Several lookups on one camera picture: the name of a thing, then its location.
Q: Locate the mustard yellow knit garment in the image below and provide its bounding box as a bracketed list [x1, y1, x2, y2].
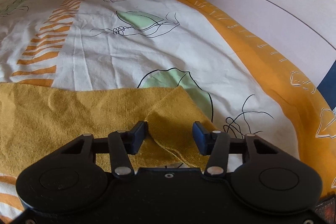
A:
[1, 83, 215, 176]

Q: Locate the white leaf-print duvet cover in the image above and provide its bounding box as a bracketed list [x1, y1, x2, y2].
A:
[1, 0, 335, 223]

